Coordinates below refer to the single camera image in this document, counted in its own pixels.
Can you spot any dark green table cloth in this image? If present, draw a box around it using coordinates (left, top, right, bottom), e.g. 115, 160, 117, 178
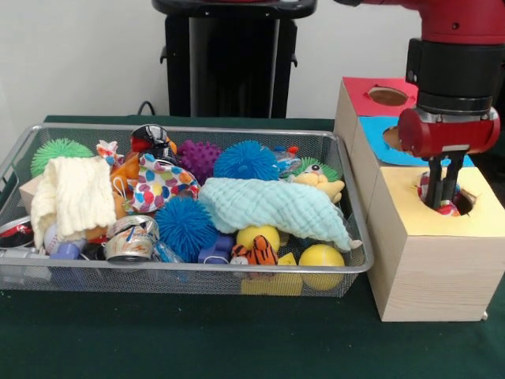
473, 152, 505, 189
0, 114, 505, 379

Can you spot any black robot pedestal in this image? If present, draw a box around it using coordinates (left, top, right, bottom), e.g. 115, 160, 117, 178
151, 0, 319, 118

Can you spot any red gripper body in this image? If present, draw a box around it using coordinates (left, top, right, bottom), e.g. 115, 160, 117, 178
397, 107, 501, 159

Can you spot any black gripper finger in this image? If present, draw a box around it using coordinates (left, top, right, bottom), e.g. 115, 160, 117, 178
427, 153, 446, 209
443, 152, 466, 201

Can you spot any shallow clear mesh bin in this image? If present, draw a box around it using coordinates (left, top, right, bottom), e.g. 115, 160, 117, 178
0, 122, 375, 299

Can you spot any orange tiger plush toy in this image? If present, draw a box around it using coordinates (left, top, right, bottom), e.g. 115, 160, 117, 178
231, 235, 282, 266

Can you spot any blue spiky rubber ball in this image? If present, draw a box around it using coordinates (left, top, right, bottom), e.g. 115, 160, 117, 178
155, 196, 219, 264
212, 140, 280, 182

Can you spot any green spiky monster toy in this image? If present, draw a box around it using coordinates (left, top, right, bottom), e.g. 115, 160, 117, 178
291, 156, 341, 183

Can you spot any green spiky rubber ball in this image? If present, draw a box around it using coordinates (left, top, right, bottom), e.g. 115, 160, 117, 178
30, 137, 95, 178

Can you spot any colourful dotted cloth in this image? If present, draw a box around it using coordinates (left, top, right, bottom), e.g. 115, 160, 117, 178
128, 152, 201, 214
417, 170, 462, 217

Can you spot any cream waffle cloth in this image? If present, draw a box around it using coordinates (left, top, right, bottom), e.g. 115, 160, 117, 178
30, 156, 118, 249

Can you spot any wooden box with three holes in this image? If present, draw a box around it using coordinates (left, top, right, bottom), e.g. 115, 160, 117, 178
333, 76, 505, 323

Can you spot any light blue waffle cloth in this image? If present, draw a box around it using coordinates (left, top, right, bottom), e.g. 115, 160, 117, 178
198, 177, 364, 253

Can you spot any yellow smooth ball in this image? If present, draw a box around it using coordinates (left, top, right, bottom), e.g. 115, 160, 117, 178
298, 243, 346, 292

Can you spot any purple knobbly ball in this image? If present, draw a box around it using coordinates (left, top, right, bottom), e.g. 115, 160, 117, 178
176, 139, 223, 175

